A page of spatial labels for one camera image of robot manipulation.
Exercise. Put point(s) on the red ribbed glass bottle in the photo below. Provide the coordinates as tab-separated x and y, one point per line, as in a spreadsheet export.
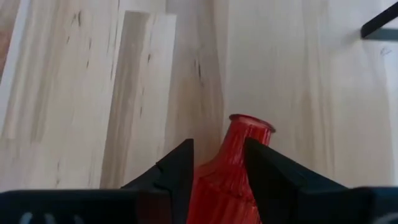
224	186

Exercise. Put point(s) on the wooden shelf black metal legs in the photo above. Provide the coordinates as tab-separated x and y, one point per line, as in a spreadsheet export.
381	20

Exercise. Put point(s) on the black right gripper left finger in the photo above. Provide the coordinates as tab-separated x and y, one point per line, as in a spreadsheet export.
177	168

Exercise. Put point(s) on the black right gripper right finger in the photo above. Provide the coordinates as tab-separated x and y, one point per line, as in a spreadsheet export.
280	193

